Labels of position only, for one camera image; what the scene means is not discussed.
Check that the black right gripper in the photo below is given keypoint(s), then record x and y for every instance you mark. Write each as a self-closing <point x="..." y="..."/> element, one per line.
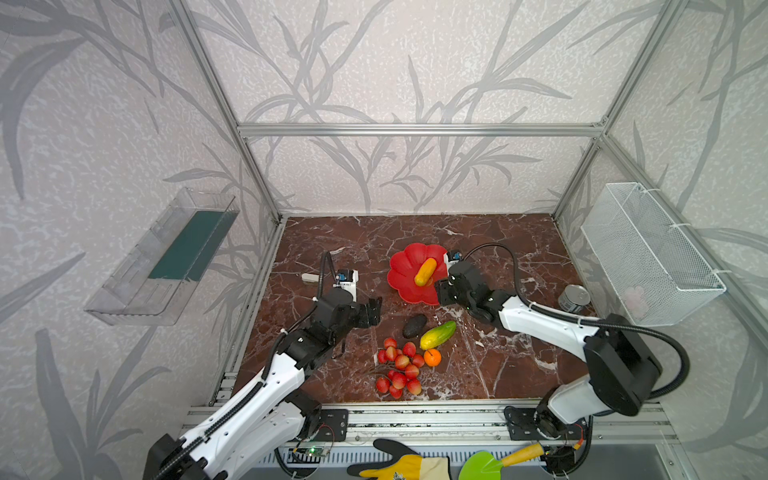
<point x="450" y="288"/>

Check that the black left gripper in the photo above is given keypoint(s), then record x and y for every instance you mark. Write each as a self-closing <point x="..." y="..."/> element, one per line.
<point x="365" y="312"/>

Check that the dark fake avocado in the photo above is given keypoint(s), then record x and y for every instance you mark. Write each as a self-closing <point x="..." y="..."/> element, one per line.
<point x="414" y="326"/>

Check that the green yellow fake mango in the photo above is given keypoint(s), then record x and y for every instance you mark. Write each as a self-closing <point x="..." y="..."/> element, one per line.
<point x="438" y="335"/>

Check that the red fake lychee bunch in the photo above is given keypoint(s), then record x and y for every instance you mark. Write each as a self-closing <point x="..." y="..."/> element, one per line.
<point x="402" y="364"/>

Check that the orange fake tangerine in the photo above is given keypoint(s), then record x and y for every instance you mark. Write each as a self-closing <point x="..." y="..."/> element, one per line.
<point x="432" y="357"/>

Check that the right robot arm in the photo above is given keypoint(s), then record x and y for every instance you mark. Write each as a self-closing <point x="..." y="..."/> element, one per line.
<point x="621" y="370"/>

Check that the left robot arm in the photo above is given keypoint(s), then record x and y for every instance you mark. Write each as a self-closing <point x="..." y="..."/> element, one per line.
<point x="271" y="409"/>

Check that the red flower-shaped fruit bowl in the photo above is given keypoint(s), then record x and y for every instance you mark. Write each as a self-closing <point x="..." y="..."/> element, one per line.
<point x="405" y="264"/>

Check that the metal tin can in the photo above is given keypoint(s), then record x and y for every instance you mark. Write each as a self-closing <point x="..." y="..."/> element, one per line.
<point x="574" y="299"/>

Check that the green circuit board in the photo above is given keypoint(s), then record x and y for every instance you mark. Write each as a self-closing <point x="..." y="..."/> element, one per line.
<point x="309" y="455"/>

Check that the yellow black work glove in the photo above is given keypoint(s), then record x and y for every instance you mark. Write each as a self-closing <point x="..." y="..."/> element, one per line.
<point x="404" y="463"/>

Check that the green toy shovel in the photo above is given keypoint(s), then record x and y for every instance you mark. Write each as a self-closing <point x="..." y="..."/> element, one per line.
<point x="484" y="465"/>

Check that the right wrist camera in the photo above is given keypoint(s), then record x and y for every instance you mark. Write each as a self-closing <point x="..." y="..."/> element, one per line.
<point x="450" y="258"/>

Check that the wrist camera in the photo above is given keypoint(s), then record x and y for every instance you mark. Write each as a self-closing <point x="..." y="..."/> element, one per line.
<point x="347" y="279"/>
<point x="450" y="258"/>

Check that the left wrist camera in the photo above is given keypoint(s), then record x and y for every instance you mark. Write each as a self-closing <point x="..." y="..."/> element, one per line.
<point x="347" y="279"/>

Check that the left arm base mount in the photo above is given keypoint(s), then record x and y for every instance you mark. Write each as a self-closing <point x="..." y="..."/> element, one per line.
<point x="326" y="425"/>

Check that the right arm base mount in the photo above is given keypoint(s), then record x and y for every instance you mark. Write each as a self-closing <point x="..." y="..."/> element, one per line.
<point x="534" y="423"/>

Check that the white wire mesh basket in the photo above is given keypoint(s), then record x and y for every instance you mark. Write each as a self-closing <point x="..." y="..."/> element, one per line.
<point x="657" y="273"/>

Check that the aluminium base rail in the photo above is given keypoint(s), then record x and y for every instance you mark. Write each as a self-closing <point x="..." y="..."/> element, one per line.
<point x="487" y="422"/>

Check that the clear plastic wall bin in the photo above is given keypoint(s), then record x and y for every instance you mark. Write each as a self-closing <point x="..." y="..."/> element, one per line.
<point x="158" y="277"/>

